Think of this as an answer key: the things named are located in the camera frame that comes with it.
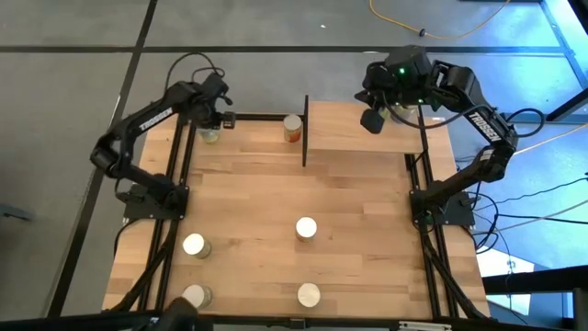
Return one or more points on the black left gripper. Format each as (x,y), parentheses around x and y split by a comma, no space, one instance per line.
(209,103)

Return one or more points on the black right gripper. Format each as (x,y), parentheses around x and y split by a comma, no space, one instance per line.
(399,78)

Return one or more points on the green label tin can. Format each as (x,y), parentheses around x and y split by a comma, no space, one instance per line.
(404,115)

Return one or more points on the pineapple label orange can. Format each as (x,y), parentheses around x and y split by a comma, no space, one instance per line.
(306,229)
(292,128)

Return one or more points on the oranges label green can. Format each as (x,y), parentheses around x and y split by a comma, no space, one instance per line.
(196,245)

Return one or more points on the pears label green can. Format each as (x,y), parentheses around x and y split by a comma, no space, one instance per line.
(195,294)
(308,294)

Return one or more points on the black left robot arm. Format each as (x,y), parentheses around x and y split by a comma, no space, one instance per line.
(151,117)

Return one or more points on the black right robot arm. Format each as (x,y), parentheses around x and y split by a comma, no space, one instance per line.
(487,128)

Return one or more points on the wooden shelf black frame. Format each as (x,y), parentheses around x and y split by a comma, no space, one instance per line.
(349,133)

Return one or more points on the black aluminium rig frame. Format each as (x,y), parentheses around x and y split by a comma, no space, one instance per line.
(257,117)

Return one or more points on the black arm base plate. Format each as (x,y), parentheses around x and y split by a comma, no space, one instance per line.
(138,209)
(459,213)

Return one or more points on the black frame beam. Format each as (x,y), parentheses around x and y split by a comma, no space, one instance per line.
(569,105)
(537,279)

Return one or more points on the silver corner bracket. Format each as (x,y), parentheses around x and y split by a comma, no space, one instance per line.
(425,326)

